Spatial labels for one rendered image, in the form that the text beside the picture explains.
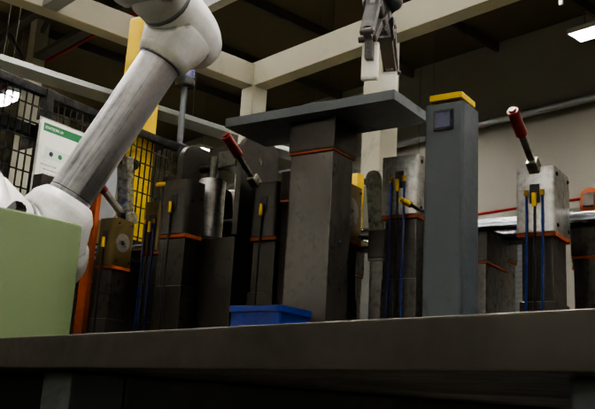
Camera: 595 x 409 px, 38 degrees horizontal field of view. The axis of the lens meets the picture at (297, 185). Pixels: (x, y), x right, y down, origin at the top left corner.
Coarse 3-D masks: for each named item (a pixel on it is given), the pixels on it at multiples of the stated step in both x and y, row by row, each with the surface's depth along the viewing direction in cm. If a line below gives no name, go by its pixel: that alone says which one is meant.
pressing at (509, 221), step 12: (576, 216) 155; (588, 216) 154; (360, 228) 180; (480, 228) 172; (492, 228) 172; (504, 228) 171; (516, 228) 169; (360, 240) 190; (516, 240) 179; (96, 252) 221; (132, 252) 224
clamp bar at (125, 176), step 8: (128, 160) 213; (136, 160) 217; (120, 168) 214; (128, 168) 213; (136, 168) 217; (120, 176) 214; (128, 176) 213; (120, 184) 214; (128, 184) 213; (120, 192) 213; (128, 192) 212; (120, 200) 213; (128, 200) 212; (128, 208) 212
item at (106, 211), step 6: (114, 174) 248; (108, 180) 246; (114, 180) 248; (108, 186) 246; (114, 186) 248; (114, 192) 248; (102, 198) 243; (102, 204) 243; (108, 204) 245; (102, 210) 243; (108, 210) 245; (102, 216) 243; (108, 216) 245; (96, 246) 240
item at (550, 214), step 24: (552, 168) 148; (528, 192) 149; (552, 192) 147; (528, 216) 148; (552, 216) 146; (528, 240) 148; (552, 240) 146; (528, 264) 147; (552, 264) 145; (528, 288) 146; (552, 288) 144
